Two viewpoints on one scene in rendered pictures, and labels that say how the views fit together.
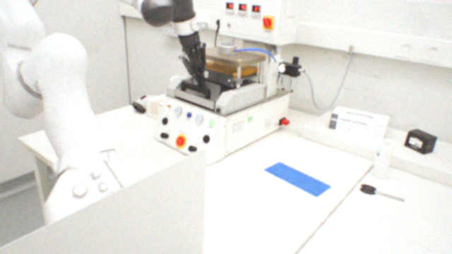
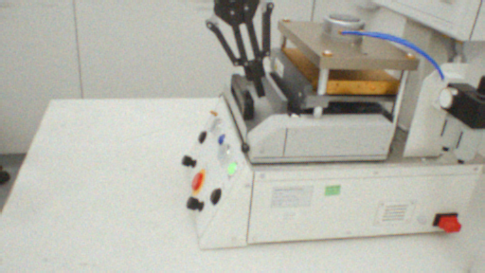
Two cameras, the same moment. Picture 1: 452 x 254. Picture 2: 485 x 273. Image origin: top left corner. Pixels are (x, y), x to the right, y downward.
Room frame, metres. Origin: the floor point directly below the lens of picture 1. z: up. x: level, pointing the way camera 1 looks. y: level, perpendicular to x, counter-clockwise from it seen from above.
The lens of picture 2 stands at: (0.67, -0.37, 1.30)
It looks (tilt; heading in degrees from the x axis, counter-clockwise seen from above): 27 degrees down; 38
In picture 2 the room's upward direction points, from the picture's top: 5 degrees clockwise
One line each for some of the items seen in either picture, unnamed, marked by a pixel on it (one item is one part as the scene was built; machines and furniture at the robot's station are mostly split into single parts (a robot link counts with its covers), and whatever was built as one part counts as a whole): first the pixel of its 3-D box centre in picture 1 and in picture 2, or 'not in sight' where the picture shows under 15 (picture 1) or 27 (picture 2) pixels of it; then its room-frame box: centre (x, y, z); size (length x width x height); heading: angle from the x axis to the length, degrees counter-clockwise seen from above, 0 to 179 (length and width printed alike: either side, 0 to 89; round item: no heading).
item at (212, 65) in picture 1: (228, 63); (337, 60); (1.43, -0.01, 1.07); 0.22 x 0.17 x 0.10; 50
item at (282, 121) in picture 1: (226, 116); (317, 165); (1.42, -0.01, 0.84); 0.53 x 0.37 x 0.17; 140
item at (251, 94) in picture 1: (239, 98); (315, 137); (1.29, -0.06, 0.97); 0.26 x 0.05 x 0.07; 140
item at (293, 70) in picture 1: (287, 73); (461, 115); (1.39, -0.26, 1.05); 0.15 x 0.05 x 0.15; 50
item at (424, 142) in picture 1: (420, 141); not in sight; (1.26, -0.79, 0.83); 0.09 x 0.06 x 0.07; 28
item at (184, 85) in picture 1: (195, 89); (242, 95); (1.30, 0.12, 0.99); 0.15 x 0.02 x 0.04; 50
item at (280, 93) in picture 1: (230, 93); (340, 123); (1.46, -0.02, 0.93); 0.46 x 0.35 x 0.01; 140
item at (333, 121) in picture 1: (359, 122); not in sight; (1.43, -0.60, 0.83); 0.23 x 0.12 x 0.07; 62
